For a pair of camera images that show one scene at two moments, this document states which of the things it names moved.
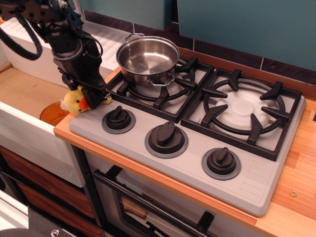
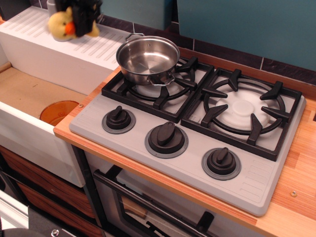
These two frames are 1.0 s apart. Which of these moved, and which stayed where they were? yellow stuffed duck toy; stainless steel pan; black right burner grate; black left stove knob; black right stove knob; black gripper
Moved: yellow stuffed duck toy; black gripper
Stayed: black right stove knob; stainless steel pan; black right burner grate; black left stove knob
